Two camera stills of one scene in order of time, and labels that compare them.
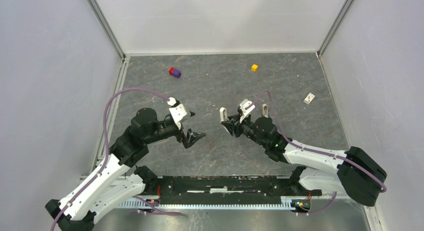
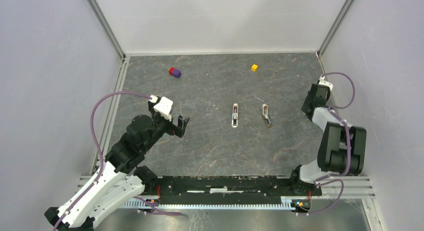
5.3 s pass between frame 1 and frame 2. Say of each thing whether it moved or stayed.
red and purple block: stayed
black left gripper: moved
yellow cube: stayed
